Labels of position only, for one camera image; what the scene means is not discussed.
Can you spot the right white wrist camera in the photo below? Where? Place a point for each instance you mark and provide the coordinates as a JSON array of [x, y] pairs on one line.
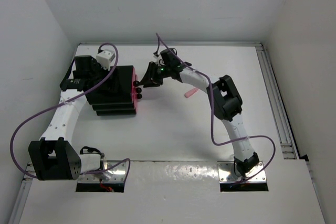
[[158, 60]]

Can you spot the black drawer cabinet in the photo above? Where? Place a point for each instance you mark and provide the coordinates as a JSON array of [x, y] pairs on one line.
[[120, 100]]

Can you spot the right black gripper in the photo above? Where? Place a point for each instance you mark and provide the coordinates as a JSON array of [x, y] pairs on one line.
[[151, 78]]

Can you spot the pink top drawer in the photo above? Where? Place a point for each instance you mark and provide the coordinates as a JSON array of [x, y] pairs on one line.
[[135, 81]]

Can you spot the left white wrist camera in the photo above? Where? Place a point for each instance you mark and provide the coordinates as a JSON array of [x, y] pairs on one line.
[[105, 58]]

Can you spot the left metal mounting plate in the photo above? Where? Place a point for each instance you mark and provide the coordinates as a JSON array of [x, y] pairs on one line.
[[117, 173]]

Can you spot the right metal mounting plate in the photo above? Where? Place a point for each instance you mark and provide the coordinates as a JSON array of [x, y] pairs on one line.
[[227, 176]]

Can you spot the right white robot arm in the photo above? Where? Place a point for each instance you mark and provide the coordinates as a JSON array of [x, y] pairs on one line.
[[225, 101]]

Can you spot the pink highlighter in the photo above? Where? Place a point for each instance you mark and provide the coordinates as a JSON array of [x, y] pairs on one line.
[[190, 92]]

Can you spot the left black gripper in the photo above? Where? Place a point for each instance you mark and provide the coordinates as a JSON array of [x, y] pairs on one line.
[[108, 84]]

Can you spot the metal mounting plate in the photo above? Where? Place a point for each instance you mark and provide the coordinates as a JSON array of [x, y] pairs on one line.
[[117, 173], [227, 176]]

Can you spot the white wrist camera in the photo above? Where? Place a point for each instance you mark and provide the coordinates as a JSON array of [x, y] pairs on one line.
[[158, 60], [105, 58]]

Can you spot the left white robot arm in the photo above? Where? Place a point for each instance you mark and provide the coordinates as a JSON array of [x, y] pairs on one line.
[[53, 156]]

